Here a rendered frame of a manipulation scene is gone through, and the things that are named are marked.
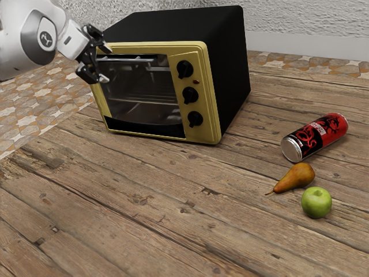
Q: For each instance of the black and yellow toaster oven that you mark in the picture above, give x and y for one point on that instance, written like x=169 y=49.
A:
x=176 y=75

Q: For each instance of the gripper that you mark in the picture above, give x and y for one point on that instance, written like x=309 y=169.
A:
x=89 y=49

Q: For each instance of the green apple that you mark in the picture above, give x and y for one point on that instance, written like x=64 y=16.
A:
x=316 y=202

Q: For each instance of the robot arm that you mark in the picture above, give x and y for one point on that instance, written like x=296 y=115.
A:
x=29 y=31

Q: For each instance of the brown pear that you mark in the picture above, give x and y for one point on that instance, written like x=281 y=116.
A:
x=294 y=178

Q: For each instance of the red and black drink can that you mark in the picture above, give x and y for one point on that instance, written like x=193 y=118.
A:
x=314 y=137

